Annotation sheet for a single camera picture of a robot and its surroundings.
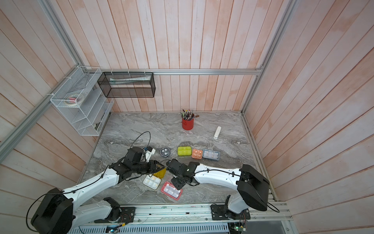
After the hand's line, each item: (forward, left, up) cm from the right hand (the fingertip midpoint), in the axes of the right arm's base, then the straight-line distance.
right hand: (177, 180), depth 81 cm
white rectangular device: (+35, -27, -1) cm, 45 cm away
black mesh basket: (+59, +43, +23) cm, 77 cm away
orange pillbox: (+19, -12, -3) cm, 23 cm away
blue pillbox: (+19, -21, -4) cm, 29 cm away
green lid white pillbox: (+21, -3, -3) cm, 22 cm away
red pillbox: (-5, +4, -3) cm, 7 cm away
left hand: (+4, +9, +5) cm, 11 cm away
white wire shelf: (+24, +49, +27) cm, 60 cm away
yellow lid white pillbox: (0, +14, -2) cm, 14 cm away
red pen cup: (+39, -5, +3) cm, 40 cm away
